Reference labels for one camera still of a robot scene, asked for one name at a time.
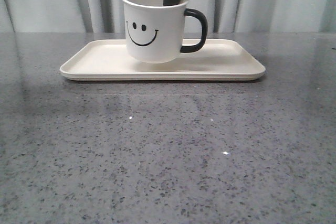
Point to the grey-white pleated curtain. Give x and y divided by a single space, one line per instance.
224 16

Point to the white smiley mug black handle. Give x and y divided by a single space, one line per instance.
154 32

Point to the cream rectangular plastic tray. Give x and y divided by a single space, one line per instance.
108 60

